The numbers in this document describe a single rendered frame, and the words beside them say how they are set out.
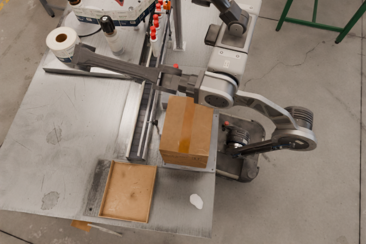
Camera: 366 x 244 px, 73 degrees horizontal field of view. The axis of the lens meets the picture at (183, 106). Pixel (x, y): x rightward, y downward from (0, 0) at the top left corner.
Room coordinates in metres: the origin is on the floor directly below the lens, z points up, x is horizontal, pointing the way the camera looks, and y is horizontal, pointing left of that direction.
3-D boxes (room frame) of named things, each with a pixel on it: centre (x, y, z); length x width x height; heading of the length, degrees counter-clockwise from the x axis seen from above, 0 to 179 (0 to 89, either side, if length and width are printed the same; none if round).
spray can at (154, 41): (1.10, 0.15, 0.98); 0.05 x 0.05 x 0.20
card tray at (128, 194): (0.21, 0.33, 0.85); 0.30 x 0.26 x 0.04; 169
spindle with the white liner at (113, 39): (1.16, 0.43, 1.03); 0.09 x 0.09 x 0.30
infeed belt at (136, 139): (1.18, 0.14, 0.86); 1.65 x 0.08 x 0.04; 169
